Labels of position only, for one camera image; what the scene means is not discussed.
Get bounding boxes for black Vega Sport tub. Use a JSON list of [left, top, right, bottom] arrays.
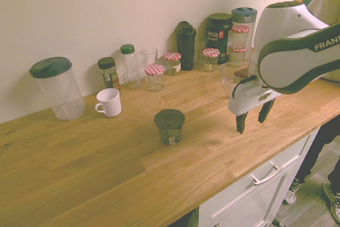
[[206, 13, 234, 65]]

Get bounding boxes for metal drawer handle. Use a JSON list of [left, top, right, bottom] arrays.
[[250, 161, 283, 187]]

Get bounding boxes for black shaker bottle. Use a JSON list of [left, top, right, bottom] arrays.
[[175, 20, 197, 71]]

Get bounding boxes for large clear canister green lid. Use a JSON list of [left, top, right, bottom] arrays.
[[29, 56, 86, 121]]

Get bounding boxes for white kitchen cabinet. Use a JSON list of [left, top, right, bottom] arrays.
[[198, 127, 321, 227]]

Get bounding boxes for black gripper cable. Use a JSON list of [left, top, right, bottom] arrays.
[[232, 75, 258, 99]]

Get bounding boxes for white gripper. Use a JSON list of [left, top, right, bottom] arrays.
[[227, 77, 282, 134]]

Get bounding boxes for dark green cereal cup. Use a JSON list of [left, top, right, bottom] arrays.
[[154, 108, 186, 146]]

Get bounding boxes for small clear glass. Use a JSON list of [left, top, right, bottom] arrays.
[[193, 41, 208, 67]]

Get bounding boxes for person in white shirt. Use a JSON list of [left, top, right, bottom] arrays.
[[283, 0, 340, 225]]

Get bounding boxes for white ceramic mug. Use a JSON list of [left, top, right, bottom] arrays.
[[94, 88, 123, 118]]

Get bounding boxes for clear rectangular plastic container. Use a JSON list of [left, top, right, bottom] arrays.
[[219, 61, 252, 87]]

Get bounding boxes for tall clear drinking glass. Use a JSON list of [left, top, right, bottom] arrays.
[[140, 47, 159, 71]]

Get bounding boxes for glass jar red checked lid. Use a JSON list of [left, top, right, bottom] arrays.
[[202, 48, 221, 73], [228, 45, 248, 66], [163, 52, 183, 77], [144, 64, 166, 93], [229, 24, 251, 48]]

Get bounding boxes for tall clear container blue lid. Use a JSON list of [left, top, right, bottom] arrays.
[[231, 7, 258, 62]]

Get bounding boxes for clear bottle green cap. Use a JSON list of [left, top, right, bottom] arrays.
[[120, 44, 142, 90]]

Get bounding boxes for spice jar dark lid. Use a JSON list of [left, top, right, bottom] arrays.
[[97, 56, 122, 91]]

